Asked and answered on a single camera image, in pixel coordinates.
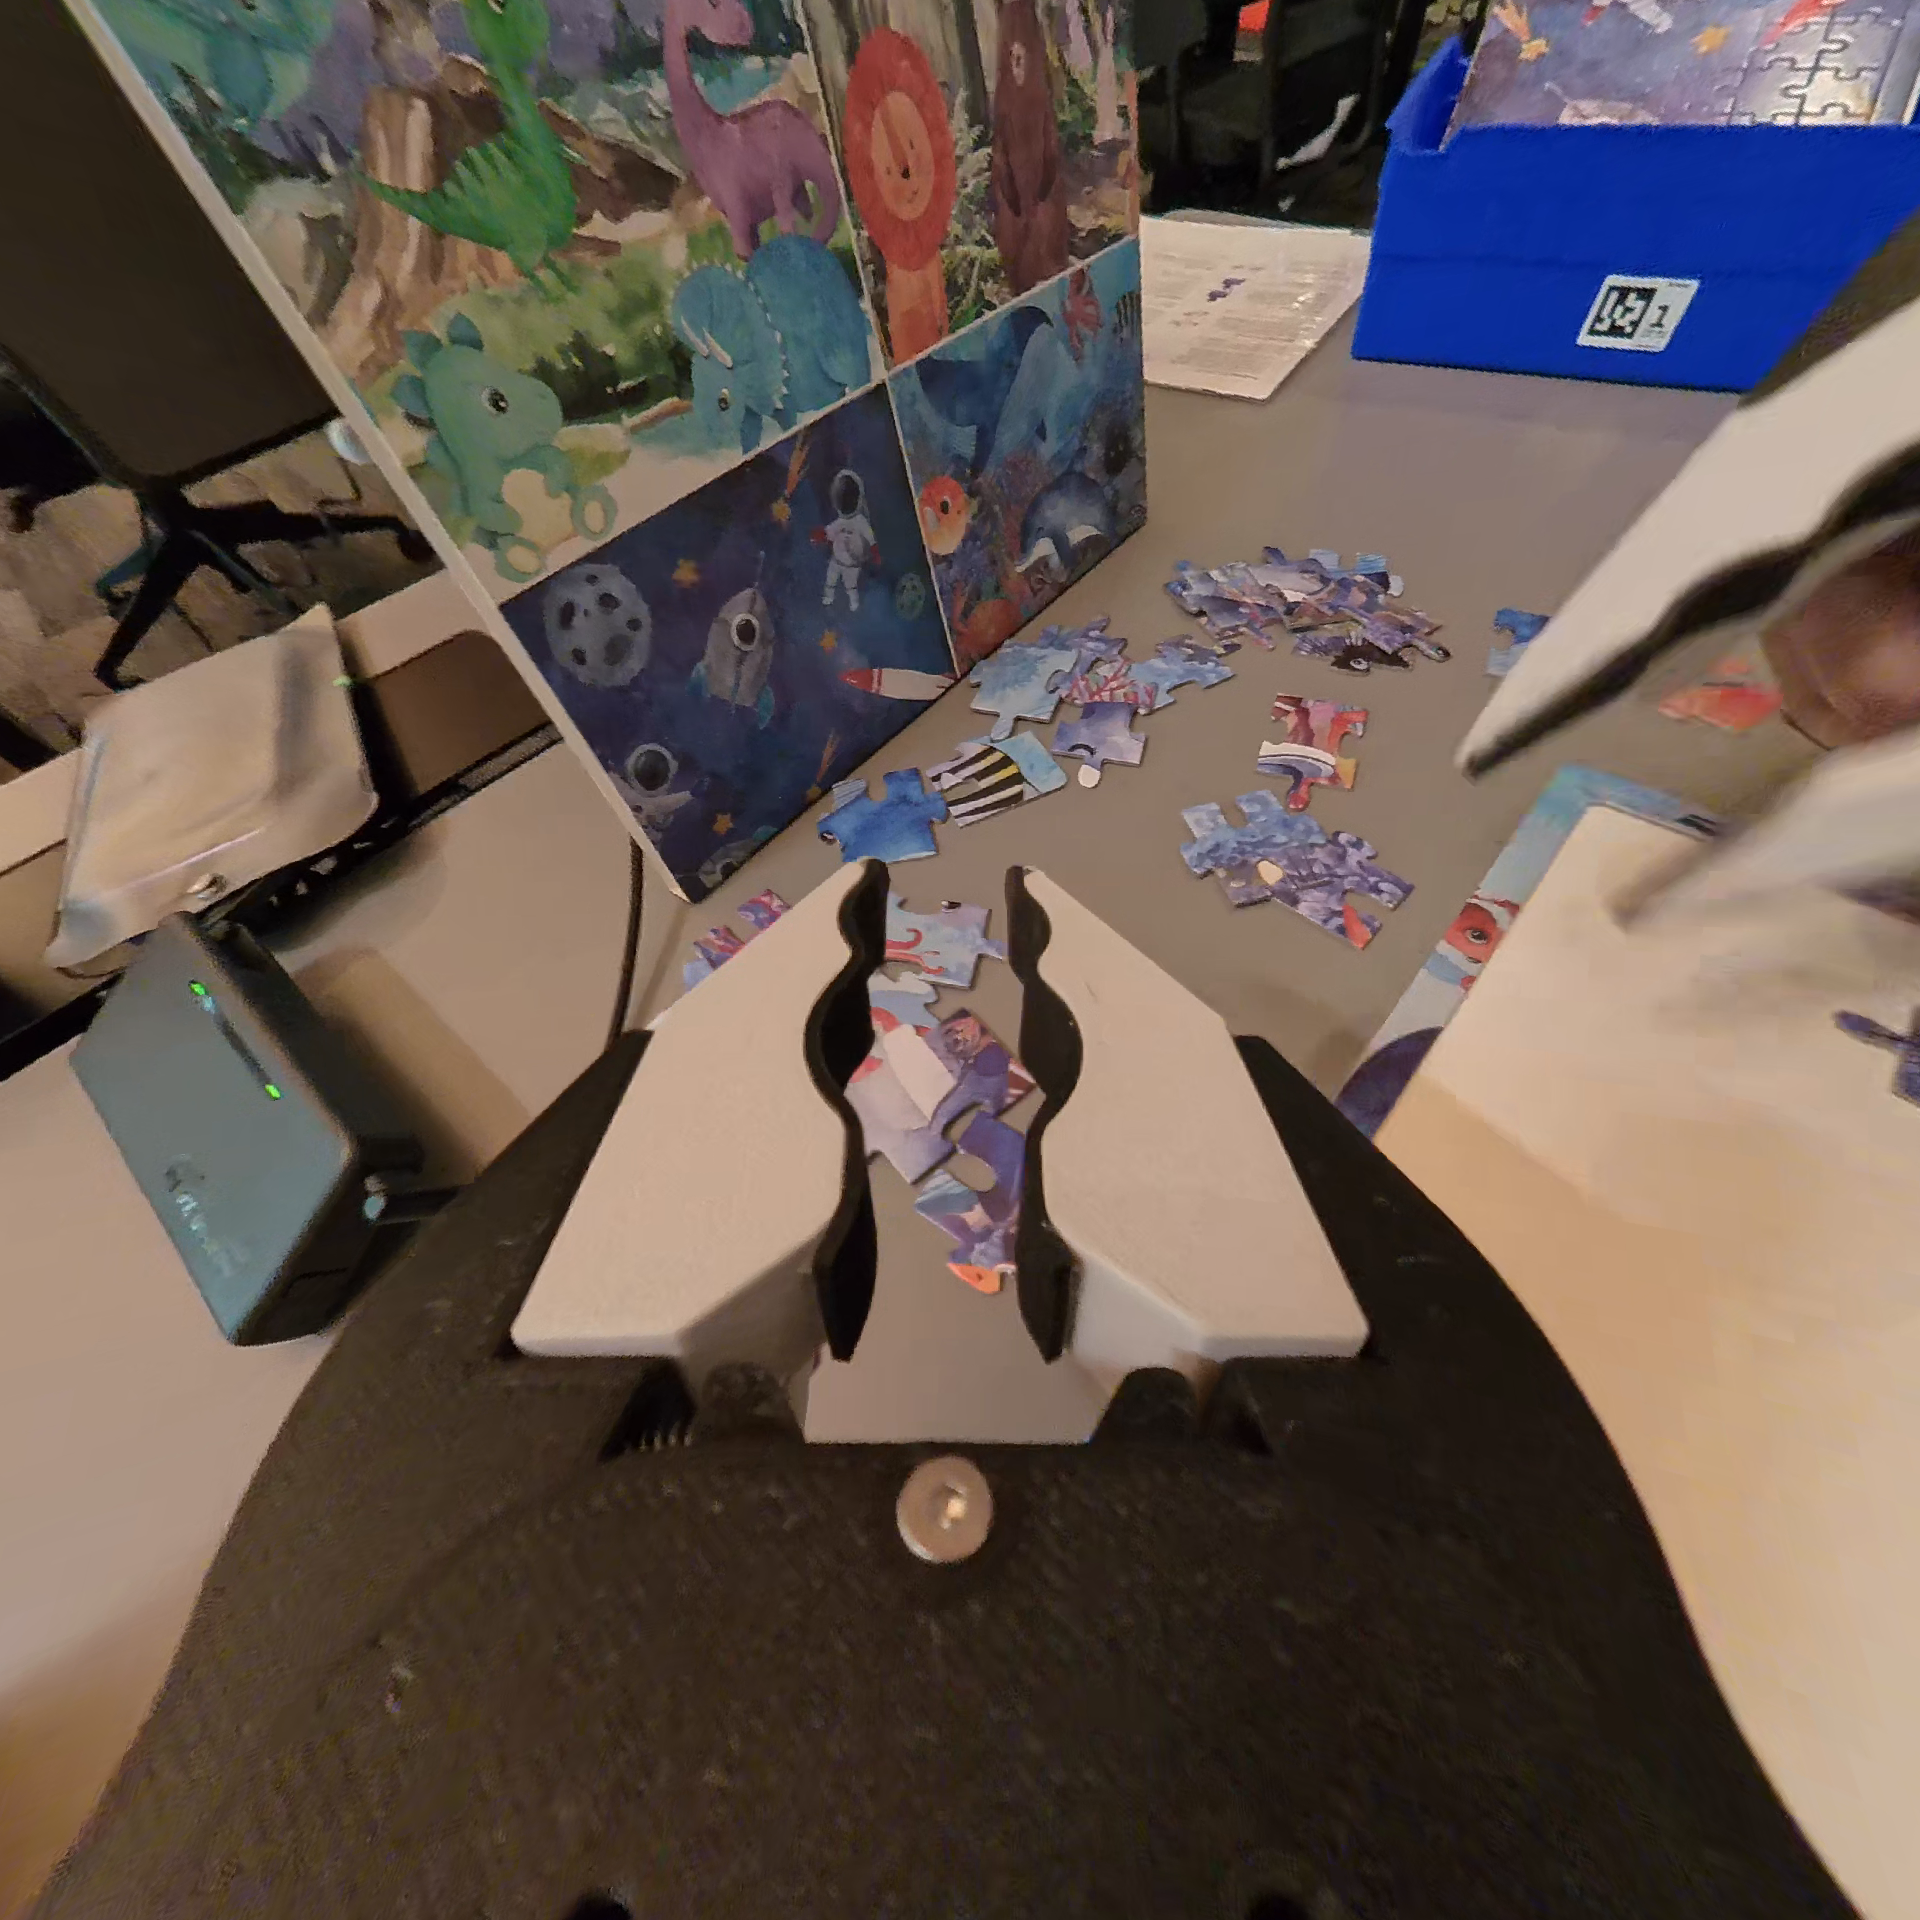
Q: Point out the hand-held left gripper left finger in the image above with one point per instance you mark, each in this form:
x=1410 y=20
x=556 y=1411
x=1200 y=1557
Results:
x=690 y=1186

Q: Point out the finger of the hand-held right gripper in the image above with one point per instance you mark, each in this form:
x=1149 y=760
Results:
x=1693 y=557
x=1786 y=855

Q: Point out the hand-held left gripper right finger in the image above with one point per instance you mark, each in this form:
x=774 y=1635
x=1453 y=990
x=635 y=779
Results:
x=1200 y=1186

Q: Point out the red crab jigsaw piece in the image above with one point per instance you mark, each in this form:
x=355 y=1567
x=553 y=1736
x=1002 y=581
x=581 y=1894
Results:
x=1723 y=703

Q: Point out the blue striped jigsaw piece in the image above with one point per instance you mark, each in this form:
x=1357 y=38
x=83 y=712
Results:
x=1516 y=638

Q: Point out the black urchin jigsaw piece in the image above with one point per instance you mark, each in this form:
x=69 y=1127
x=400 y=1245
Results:
x=1892 y=1050

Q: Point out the dark blue coral jigsaw piece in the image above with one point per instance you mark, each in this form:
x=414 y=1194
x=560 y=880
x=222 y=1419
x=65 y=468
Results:
x=979 y=1059

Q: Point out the cream puzzle frame tray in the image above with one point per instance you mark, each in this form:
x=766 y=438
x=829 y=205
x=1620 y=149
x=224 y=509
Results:
x=1651 y=1200

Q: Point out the pile of puzzle pieces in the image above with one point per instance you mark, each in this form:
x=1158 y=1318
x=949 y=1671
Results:
x=885 y=819

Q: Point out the person's right hand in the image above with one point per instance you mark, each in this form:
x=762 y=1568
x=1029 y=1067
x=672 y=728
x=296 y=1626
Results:
x=1851 y=646

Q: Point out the space puzzle board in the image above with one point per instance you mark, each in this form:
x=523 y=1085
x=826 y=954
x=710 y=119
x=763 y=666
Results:
x=1651 y=68

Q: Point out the blue storage bin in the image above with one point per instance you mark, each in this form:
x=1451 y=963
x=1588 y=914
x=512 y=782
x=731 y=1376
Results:
x=1500 y=226

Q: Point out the black flat device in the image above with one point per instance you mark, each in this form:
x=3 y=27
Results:
x=210 y=1141

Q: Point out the instruction sheet in plastic sleeve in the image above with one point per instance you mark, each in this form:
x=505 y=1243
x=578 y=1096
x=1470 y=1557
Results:
x=1243 y=300

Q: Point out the illustrated animal puzzle box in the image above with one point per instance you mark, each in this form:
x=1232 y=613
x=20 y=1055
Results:
x=721 y=630

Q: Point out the silver foil pouch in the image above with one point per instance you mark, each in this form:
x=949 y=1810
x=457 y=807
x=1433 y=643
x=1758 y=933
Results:
x=210 y=780

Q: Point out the black office chair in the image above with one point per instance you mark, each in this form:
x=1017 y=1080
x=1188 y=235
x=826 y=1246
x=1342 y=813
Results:
x=181 y=540

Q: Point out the black partition panel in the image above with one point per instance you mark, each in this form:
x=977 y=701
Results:
x=148 y=226

